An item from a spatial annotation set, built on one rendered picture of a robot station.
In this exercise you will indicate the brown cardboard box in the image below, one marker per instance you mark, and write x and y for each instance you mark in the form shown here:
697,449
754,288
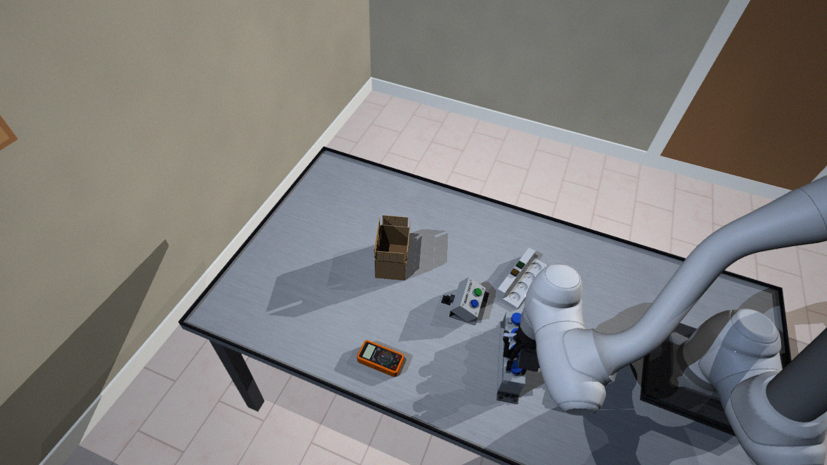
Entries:
391,247

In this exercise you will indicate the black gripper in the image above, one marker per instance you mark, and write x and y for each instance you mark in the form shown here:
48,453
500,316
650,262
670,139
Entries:
521,340

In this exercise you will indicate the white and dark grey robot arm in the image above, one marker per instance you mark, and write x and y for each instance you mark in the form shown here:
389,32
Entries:
779,416

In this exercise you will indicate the orange digital multimeter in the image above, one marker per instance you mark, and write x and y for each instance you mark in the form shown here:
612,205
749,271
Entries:
380,358

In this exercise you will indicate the white key panel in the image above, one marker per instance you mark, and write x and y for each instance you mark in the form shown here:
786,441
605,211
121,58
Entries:
466,302

